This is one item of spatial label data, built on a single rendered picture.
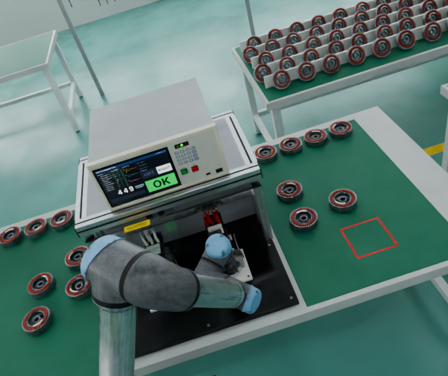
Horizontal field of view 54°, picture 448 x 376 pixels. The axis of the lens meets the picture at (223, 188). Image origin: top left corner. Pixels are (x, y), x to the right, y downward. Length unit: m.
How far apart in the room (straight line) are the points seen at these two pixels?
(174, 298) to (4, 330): 1.17
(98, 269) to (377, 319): 1.71
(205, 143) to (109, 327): 0.68
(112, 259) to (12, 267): 1.30
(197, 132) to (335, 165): 0.84
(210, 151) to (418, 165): 0.97
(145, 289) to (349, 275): 0.91
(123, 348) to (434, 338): 1.65
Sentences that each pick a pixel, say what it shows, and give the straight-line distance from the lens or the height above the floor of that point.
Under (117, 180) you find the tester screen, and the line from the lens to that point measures 1.51.
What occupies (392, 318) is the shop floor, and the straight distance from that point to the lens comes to 2.43.
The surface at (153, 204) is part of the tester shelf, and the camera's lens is 1.54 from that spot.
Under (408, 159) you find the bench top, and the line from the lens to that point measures 2.09.
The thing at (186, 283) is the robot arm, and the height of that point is 1.35.
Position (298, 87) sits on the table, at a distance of 2.69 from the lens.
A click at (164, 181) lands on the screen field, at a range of 1.52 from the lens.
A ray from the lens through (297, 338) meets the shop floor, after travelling 2.38.
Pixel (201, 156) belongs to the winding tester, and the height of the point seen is 1.22.
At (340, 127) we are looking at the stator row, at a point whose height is 0.78.
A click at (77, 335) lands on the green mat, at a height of 0.75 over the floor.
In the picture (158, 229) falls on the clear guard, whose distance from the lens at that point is 1.51.
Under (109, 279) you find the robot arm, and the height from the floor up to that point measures 1.40.
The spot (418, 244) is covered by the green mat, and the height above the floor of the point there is 0.75.
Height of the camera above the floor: 2.07
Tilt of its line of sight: 40 degrees down
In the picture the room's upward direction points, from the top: 17 degrees counter-clockwise
